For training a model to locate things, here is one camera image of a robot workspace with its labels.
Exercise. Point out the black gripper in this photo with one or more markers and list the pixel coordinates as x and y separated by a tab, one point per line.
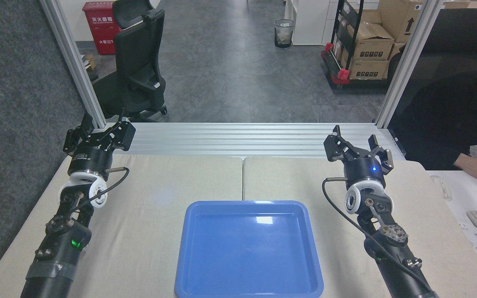
89	161
364	170

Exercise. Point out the blue plastic tray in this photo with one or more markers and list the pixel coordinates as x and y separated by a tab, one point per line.
249	252

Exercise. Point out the beige table mat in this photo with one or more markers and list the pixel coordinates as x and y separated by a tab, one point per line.
296	182
147	215

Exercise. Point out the black red storage cart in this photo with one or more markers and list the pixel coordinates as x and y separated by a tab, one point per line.
340	76

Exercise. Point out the flat cardboard box with labels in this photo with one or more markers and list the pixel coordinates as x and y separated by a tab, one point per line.
369	69

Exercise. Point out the black mesh office chair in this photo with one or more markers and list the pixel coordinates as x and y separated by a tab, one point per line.
139	62

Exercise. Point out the small white device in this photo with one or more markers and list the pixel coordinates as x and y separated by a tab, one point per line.
441	186

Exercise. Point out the person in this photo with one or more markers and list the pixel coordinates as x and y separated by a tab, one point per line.
441	116

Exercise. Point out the grey felt partition panel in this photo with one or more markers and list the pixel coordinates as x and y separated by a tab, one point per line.
15	103

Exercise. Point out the red fire extinguisher box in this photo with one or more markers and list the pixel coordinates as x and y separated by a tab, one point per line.
99	29

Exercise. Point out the cardboard box with black labels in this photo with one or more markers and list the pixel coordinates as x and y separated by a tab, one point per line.
373	43

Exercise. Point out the white side table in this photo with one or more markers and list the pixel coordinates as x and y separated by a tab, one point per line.
466	198

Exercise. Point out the large cardboard box with arrow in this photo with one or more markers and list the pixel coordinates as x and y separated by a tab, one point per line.
400	18

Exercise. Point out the white cabinet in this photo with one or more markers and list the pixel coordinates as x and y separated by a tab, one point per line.
309	20

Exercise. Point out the white power strip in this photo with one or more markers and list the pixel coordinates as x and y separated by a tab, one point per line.
476	242

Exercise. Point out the black padded office chair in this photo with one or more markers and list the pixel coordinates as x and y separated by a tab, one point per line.
458	37

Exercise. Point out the silver aluminium post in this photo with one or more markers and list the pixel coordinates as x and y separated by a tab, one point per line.
408	62
75	62

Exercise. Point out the silver aluminium rail platform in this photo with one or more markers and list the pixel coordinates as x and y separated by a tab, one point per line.
238	138

